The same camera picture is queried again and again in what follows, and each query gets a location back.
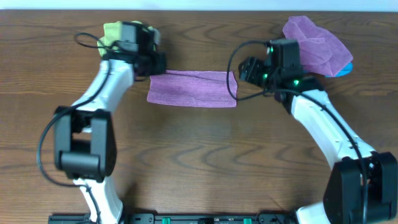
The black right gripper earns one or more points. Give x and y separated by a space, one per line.
252 70

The crumpled purple cloth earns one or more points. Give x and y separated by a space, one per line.
321 51

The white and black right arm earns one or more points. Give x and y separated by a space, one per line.
362 187

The blue cloth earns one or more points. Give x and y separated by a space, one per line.
346 70

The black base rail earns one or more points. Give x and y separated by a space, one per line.
211 218

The green folded cloth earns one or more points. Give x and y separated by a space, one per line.
107 44

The purple microfiber cloth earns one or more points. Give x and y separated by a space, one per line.
202 89

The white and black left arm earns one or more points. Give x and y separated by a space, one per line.
84 141

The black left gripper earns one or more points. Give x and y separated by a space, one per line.
154 64

